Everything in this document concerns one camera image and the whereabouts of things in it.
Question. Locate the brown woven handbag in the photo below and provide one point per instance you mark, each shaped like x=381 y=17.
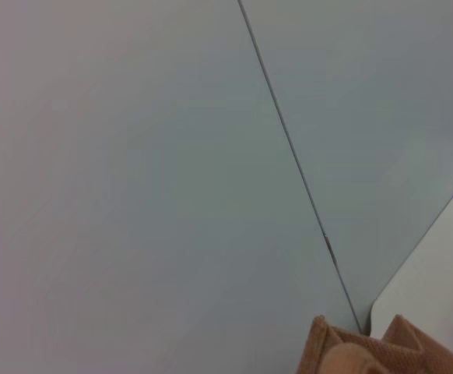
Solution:
x=397 y=354

